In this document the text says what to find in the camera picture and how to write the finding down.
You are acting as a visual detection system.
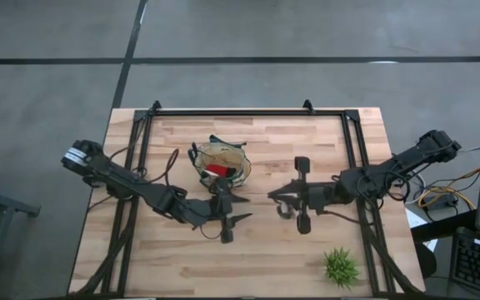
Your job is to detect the red spray bottle black cap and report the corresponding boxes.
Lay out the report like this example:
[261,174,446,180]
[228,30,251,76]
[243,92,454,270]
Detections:
[205,163,231,178]

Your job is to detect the white paper sheet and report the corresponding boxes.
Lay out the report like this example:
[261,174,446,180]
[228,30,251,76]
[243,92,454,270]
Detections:
[404,207,439,253]

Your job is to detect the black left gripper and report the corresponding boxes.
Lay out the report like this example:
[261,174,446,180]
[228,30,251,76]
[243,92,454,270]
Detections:
[206,177,253,245]

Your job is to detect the grey power box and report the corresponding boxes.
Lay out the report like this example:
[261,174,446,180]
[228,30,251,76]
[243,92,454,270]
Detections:
[425,193,460,210]

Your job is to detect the narrow trowel wooden handle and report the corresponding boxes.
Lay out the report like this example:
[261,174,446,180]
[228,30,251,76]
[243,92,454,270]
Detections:
[276,202,298,221]

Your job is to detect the black keyboard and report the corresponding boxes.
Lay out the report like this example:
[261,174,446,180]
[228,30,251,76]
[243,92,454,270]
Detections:
[447,227,480,299]

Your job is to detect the yellow cable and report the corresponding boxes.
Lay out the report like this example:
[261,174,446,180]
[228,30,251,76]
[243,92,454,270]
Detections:
[417,166,480,212]

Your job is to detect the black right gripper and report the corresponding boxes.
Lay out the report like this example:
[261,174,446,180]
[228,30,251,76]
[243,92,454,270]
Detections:
[267,156,338,236]

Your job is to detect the black metal table frame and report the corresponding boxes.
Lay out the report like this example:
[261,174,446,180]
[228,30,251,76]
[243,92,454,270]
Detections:
[68,99,427,298]

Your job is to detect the green artificial plant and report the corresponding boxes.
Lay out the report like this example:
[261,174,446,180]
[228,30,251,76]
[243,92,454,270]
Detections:
[322,247,362,290]

